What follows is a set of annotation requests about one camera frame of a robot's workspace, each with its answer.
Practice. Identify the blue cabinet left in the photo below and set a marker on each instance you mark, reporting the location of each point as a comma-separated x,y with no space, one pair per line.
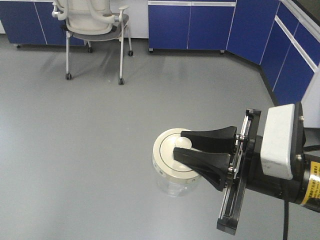
31,22

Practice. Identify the blue cabinet right run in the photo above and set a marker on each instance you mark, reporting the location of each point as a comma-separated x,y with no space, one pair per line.
274,35

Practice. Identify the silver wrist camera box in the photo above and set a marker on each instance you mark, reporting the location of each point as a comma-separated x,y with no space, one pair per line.
275,153

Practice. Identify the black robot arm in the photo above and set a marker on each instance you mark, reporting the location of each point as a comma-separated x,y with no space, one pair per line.
310,165

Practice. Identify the blue cabinet centre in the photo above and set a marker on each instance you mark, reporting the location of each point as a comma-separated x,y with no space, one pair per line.
190,24

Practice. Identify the glass jar with white lid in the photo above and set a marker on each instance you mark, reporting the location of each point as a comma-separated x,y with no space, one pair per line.
172,177

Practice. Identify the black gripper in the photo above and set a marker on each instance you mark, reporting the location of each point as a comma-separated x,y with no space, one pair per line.
244,170

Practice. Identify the white mesh office chair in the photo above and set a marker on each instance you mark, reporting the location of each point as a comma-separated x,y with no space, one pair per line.
92,21

